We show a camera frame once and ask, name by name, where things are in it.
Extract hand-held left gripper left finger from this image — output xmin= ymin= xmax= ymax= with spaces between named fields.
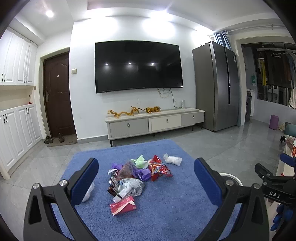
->
xmin=23 ymin=158 xmax=100 ymax=241

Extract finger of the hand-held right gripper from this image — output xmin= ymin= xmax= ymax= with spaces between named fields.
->
xmin=280 ymin=153 xmax=296 ymax=168
xmin=254 ymin=163 xmax=281 ymax=186

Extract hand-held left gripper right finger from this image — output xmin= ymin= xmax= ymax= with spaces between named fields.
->
xmin=194 ymin=158 xmax=271 ymax=241

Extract white plastic bag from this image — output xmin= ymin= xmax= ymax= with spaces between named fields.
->
xmin=82 ymin=182 xmax=95 ymax=202

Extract white tissue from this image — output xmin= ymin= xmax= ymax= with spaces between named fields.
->
xmin=163 ymin=153 xmax=183 ymax=166

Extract brown translucent packet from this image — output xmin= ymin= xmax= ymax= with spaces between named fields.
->
xmin=117 ymin=162 xmax=137 ymax=180

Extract pink red packet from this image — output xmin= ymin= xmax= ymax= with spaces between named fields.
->
xmin=110 ymin=196 xmax=137 ymax=216

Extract brown silver snack packet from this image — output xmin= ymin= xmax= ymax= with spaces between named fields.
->
xmin=107 ymin=177 xmax=145 ymax=198

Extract red snack packet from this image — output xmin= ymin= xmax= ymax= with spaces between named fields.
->
xmin=148 ymin=155 xmax=173 ymax=182

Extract green plastic bag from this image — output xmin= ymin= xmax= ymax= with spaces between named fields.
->
xmin=131 ymin=155 xmax=148 ymax=169

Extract person's right hand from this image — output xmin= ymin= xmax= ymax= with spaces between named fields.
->
xmin=273 ymin=203 xmax=296 ymax=232

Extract marble coffee table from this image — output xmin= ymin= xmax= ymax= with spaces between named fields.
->
xmin=276 ymin=139 xmax=296 ymax=178

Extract teal sofa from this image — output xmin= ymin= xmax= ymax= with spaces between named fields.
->
xmin=284 ymin=123 xmax=296 ymax=135

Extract purple plastic bin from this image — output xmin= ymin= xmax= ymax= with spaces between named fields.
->
xmin=269 ymin=115 xmax=279 ymax=130

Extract blue fluffy mat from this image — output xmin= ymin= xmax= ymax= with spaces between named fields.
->
xmin=50 ymin=138 xmax=243 ymax=241

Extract pair of shoes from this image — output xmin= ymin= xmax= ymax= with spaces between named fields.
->
xmin=47 ymin=134 xmax=77 ymax=147

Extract dark washing machine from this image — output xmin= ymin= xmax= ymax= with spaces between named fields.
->
xmin=244 ymin=90 xmax=253 ymax=123

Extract grey white television cabinet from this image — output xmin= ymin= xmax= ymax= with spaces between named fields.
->
xmin=105 ymin=108 xmax=205 ymax=147

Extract golden dragon figurine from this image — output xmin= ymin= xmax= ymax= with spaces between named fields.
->
xmin=107 ymin=106 xmax=142 ymax=118

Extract white floor cabinets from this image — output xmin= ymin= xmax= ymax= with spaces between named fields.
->
xmin=0 ymin=103 xmax=43 ymax=179

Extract row of hanging clothes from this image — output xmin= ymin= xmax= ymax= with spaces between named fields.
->
xmin=258 ymin=50 xmax=296 ymax=88

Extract golden tiger figurine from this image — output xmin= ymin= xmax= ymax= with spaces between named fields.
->
xmin=142 ymin=106 xmax=162 ymax=114

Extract brown entrance door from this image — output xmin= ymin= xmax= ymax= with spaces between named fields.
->
xmin=43 ymin=52 xmax=77 ymax=138

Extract grey double-door fridge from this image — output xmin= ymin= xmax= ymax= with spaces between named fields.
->
xmin=192 ymin=40 xmax=241 ymax=132

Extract blue curtain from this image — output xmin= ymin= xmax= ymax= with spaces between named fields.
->
xmin=213 ymin=31 xmax=232 ymax=50

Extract television cable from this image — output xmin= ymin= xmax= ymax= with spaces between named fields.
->
xmin=157 ymin=88 xmax=183 ymax=109

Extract ceiling clothes rail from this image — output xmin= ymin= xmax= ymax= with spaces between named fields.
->
xmin=257 ymin=47 xmax=296 ymax=52

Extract black wall television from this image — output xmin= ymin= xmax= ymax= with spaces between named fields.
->
xmin=95 ymin=40 xmax=184 ymax=94

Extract white wall cabinets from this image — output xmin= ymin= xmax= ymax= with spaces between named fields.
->
xmin=0 ymin=27 xmax=38 ymax=87

